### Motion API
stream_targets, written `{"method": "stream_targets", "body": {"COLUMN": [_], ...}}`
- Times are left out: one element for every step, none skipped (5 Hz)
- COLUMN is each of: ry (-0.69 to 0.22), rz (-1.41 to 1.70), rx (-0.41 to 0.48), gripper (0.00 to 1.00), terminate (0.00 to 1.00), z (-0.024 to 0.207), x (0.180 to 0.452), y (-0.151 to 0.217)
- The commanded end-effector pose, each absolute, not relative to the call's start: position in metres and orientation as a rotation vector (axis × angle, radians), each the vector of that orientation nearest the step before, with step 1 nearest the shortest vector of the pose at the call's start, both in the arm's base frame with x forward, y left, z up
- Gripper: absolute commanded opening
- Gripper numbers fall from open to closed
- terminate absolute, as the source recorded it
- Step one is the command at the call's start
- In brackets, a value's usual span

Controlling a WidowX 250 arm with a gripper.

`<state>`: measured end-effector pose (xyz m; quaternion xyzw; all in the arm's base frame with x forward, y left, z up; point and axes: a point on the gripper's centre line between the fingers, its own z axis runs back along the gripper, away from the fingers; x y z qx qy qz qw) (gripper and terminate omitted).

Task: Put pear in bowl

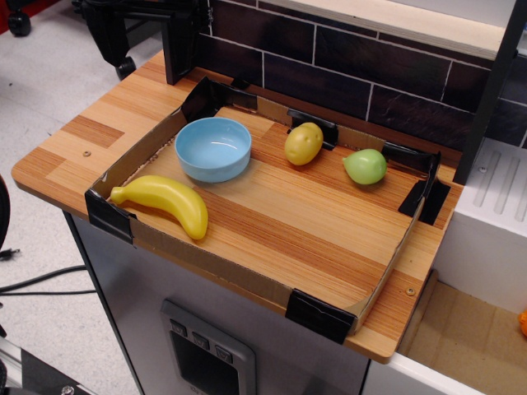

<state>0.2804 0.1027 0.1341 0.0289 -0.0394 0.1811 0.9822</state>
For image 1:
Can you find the green toy pear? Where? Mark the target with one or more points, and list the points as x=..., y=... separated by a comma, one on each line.
x=365, y=167

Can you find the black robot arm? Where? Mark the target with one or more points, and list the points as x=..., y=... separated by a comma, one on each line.
x=106, y=22

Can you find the light blue bowl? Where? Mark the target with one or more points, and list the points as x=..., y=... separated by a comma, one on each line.
x=213, y=149

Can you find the yellow toy potato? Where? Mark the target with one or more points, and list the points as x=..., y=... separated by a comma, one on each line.
x=303, y=143

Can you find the yellow plastic banana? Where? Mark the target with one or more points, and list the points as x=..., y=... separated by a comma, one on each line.
x=171, y=196

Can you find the cardboard fence with black tape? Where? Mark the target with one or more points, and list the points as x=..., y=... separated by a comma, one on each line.
x=345, y=260

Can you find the grey toy oven panel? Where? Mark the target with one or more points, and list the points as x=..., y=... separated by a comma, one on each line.
x=208, y=360

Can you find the black caster wheel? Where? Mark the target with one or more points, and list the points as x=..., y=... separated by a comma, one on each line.
x=126, y=68
x=19, y=23

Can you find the white toy sink counter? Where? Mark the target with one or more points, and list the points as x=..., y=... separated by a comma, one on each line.
x=483, y=253

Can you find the wooden shelf board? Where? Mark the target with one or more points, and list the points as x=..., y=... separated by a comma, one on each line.
x=437, y=29

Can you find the black power plug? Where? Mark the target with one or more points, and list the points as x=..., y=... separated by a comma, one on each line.
x=8, y=254

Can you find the orange toy fruit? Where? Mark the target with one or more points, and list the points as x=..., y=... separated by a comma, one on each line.
x=522, y=319

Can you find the black caster wheel far left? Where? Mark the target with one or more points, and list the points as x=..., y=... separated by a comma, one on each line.
x=19, y=23

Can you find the black upright post left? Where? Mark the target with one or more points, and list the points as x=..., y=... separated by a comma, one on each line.
x=180, y=28

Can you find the black upright post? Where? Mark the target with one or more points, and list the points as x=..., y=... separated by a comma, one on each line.
x=495, y=82
x=180, y=28

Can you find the black upright post right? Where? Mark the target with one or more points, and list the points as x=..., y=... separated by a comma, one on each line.
x=495, y=82

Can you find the black base plate with screw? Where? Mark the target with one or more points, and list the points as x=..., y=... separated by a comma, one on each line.
x=23, y=373

